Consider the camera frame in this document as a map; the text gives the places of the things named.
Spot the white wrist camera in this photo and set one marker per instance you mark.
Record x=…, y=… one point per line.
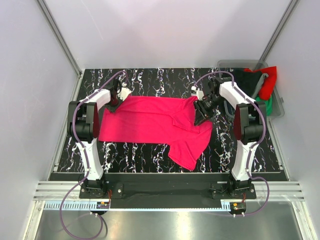
x=123, y=92
x=196, y=93

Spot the clear plastic bin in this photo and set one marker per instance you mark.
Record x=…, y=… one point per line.
x=277, y=102

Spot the pink t shirt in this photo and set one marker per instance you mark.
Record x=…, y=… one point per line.
x=159, y=120

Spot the white cable duct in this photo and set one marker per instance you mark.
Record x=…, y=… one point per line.
x=77, y=205

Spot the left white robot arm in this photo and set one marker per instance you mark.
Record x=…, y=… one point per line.
x=83, y=126

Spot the black t shirt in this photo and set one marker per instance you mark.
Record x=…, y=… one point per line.
x=247, y=81

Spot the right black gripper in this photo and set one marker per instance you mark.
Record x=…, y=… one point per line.
x=199, y=117

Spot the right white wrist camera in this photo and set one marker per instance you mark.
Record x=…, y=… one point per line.
x=196, y=93

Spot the aluminium frame rail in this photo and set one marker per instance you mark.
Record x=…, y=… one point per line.
x=278, y=190

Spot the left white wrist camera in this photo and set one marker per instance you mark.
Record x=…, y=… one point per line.
x=123, y=92

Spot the grey t shirt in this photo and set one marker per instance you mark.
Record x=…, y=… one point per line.
x=259, y=85

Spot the green t shirt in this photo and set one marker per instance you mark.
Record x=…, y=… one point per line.
x=268, y=104

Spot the red t shirt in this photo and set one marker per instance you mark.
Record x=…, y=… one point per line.
x=269, y=83

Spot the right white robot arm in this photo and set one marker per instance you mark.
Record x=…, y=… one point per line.
x=249, y=128

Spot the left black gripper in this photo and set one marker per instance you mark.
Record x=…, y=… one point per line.
x=112, y=109

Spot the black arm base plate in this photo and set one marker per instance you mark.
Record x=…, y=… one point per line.
x=121, y=190

